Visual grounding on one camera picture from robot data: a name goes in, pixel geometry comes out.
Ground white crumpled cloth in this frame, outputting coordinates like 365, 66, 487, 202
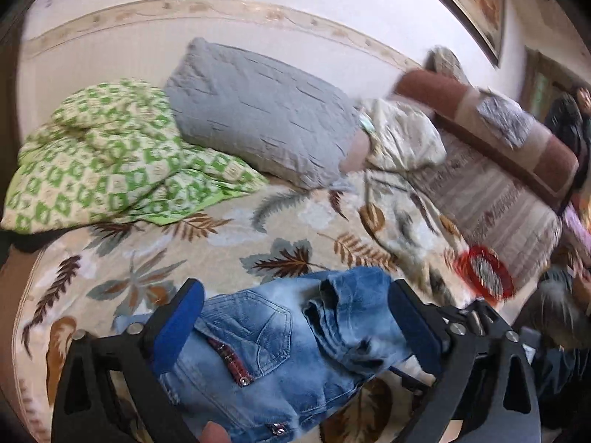
358, 98, 446, 171

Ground green checked blanket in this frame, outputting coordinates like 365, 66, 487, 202
0, 78, 269, 231

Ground wooden doorway frame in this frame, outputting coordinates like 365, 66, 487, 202
522, 46, 578, 111

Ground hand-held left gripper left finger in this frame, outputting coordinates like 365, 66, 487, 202
51, 278, 206, 443

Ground grey quilted pillow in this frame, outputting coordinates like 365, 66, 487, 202
164, 37, 365, 190

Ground blue denim pants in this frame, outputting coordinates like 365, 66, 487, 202
113, 267, 416, 443

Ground person's left hand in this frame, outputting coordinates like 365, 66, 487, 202
199, 420, 232, 443

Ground pink pillow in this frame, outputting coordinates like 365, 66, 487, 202
339, 127, 370, 174

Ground pile of sunflower seeds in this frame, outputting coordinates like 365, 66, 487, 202
468, 256, 504, 293

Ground brown striped sofa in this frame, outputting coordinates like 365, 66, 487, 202
392, 69, 580, 208

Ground leaf print blanket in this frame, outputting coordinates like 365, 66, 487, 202
14, 173, 472, 443

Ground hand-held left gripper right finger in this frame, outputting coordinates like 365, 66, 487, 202
388, 279, 541, 443

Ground grey cloth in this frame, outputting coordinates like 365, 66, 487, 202
475, 92, 536, 148

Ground red glass bowl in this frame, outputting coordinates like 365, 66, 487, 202
455, 245, 515, 306

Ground striped cushion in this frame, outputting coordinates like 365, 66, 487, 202
425, 46, 472, 86

